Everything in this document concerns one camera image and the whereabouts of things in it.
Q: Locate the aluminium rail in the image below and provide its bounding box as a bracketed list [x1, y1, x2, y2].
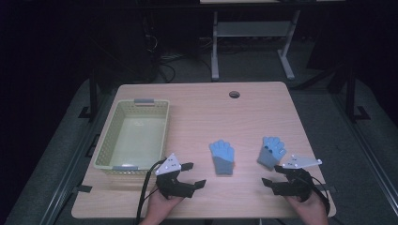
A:
[331, 93, 398, 217]
[38, 93, 109, 225]

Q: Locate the pale yellow plastic basket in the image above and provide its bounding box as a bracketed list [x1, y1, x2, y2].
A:
[93, 98, 171, 175]

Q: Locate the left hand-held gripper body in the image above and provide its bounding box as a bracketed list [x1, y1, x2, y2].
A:
[155, 153, 197, 200]

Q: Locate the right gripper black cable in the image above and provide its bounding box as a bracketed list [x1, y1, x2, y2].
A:
[308, 175, 331, 218]

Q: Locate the black metal stand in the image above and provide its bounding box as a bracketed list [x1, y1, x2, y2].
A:
[343, 65, 372, 124]
[78, 67, 100, 122]

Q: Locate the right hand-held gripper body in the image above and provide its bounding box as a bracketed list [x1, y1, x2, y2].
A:
[274, 154, 323, 203]

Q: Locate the white metal desk frame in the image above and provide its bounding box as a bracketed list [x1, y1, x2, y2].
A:
[210, 9, 302, 82]

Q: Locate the tangle of floor cables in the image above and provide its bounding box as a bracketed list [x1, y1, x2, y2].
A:
[142, 34, 214, 84]

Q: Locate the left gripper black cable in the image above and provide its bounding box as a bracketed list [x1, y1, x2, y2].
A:
[135, 158, 167, 225]

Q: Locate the plain blue grey knit glove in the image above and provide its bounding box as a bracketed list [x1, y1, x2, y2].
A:
[208, 139, 236, 176]

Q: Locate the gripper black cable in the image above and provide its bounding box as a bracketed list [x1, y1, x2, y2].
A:
[135, 158, 167, 225]
[308, 175, 331, 218]

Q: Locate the person's left hand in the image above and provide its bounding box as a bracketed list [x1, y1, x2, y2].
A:
[139, 187, 186, 225]

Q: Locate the person's right hand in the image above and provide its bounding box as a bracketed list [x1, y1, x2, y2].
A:
[283, 190, 329, 225]

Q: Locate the dotted blue grey knit glove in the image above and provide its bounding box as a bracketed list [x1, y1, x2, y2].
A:
[256, 136, 287, 172]

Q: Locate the black tape strip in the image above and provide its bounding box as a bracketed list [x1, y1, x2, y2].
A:
[314, 184, 338, 193]
[72, 185, 94, 194]

